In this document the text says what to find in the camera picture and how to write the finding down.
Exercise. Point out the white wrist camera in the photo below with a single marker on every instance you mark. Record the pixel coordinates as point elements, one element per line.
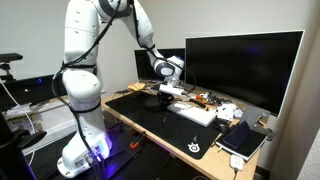
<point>171,90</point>

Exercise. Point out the black remote control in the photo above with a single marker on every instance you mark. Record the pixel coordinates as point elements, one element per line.
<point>197,102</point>

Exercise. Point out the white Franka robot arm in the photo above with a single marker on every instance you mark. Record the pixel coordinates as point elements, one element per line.
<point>83,86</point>

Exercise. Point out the black camera on tripod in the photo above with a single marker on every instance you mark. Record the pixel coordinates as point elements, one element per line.
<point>8,61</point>

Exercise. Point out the dark phone case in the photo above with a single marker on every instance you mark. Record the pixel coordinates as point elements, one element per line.
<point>236,135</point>

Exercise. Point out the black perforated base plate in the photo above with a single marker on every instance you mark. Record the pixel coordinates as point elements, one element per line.
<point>133,163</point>

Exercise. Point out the white keyboard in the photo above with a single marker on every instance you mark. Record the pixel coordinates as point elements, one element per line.
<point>195,115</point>

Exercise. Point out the black pen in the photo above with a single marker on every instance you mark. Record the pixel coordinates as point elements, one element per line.
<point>164,119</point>

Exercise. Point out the grey monitor stand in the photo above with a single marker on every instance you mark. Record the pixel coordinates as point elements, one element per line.
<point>255,116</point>

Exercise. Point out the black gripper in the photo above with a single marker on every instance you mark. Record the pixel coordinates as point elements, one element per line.
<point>165,96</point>

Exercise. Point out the white crumpled packaging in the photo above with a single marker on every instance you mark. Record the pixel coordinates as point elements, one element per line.
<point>226,111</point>

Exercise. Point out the black desk mat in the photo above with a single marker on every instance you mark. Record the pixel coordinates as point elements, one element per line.
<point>160,126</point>

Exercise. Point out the black chair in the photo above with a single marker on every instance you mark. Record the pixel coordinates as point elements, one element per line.
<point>13,153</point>

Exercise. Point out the black glossy panel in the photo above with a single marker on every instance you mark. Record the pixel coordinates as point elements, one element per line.
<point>30,90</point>

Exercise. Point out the black notebook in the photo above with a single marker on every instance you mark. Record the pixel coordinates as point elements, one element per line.
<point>246,145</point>

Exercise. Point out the round black zipper bag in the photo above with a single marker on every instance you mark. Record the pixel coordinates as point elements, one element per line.
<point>151,104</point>

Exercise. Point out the large white-framed monitor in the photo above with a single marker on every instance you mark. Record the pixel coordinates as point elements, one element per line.
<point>243,70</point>

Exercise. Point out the white charger adapter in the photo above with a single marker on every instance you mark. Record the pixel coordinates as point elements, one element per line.
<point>237,163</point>

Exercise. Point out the yellow cloth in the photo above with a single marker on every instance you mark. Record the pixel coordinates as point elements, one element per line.
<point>136,86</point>

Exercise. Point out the small colourful desk clutter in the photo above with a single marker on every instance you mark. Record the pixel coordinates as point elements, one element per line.
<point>206,99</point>

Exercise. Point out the black-framed monitor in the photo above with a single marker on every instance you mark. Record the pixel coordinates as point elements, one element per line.
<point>145,68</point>

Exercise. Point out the black computer mouse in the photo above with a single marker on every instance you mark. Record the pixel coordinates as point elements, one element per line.
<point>221,126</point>

